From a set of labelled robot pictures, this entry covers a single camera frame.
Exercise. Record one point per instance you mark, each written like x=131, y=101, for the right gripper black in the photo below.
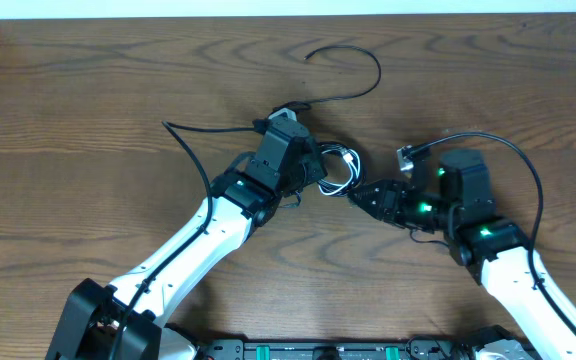
x=394, y=188

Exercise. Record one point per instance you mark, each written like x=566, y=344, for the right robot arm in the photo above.
x=493, y=249

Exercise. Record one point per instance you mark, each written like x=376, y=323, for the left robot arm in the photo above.
x=127, y=318

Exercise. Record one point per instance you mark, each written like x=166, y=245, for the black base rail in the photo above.
x=417, y=348

